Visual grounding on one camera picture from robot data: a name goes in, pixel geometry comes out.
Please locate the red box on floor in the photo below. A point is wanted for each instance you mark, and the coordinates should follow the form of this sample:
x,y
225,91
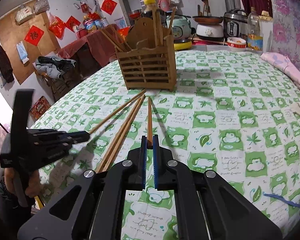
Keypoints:
x,y
39,108

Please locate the dark soy sauce bottle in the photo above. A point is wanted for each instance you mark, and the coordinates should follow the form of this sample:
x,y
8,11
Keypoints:
x,y
149,6

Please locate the red white bowl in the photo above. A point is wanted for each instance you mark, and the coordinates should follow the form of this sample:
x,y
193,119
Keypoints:
x,y
236,44

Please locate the white induction cooker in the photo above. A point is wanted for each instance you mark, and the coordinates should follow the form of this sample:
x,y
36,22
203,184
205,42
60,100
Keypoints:
x,y
210,32

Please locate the wooden chopstick two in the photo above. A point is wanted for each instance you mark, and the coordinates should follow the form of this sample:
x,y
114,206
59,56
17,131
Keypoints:
x,y
120,134

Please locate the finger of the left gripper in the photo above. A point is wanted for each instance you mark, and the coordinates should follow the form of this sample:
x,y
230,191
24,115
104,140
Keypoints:
x,y
45,133
65,141

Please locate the black pressure cooker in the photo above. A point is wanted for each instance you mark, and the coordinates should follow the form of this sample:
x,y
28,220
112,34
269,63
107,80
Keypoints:
x,y
235,24

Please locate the wooden chopstick one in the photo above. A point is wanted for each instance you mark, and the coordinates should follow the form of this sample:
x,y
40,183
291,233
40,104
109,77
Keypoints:
x,y
113,113

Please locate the pink folded cloth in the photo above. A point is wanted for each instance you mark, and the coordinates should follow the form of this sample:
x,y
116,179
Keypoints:
x,y
283,64

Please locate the mint green rice cooker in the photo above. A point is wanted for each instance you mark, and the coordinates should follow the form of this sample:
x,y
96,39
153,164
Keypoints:
x,y
181,28

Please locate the wooden utensil holder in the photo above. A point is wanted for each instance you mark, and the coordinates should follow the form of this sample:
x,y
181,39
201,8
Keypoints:
x,y
149,60

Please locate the wooden chopstick four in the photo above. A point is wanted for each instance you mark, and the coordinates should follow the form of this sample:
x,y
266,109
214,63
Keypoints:
x,y
149,125

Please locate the brown frying pan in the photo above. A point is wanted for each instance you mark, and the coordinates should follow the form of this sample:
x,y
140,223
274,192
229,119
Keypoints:
x,y
208,20

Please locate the chair with clothes pile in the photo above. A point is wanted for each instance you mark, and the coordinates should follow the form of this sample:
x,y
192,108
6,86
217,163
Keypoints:
x,y
61,75

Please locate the person left hand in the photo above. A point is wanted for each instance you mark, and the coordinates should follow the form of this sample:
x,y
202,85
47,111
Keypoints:
x,y
32,190

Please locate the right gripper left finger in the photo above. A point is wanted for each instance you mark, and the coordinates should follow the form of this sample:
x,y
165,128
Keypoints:
x,y
91,207

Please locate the red cloth covered table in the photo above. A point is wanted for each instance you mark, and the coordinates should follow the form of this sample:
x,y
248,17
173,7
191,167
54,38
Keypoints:
x,y
94,47

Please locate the clear oil bottle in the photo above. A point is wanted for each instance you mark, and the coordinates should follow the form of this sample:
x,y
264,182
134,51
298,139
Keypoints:
x,y
255,39

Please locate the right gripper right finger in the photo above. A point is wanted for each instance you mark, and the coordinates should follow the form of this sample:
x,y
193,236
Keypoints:
x,y
207,206

